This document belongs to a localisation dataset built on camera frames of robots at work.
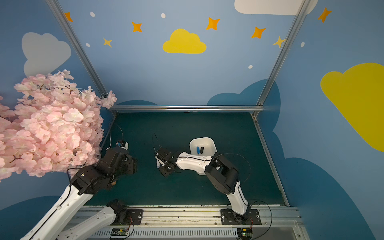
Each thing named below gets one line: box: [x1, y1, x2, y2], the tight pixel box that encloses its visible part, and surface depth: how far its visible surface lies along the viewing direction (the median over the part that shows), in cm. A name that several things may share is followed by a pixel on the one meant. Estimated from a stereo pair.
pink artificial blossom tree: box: [0, 70, 117, 183], surface depth 49 cm
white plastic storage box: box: [189, 137, 218, 157], surface depth 101 cm
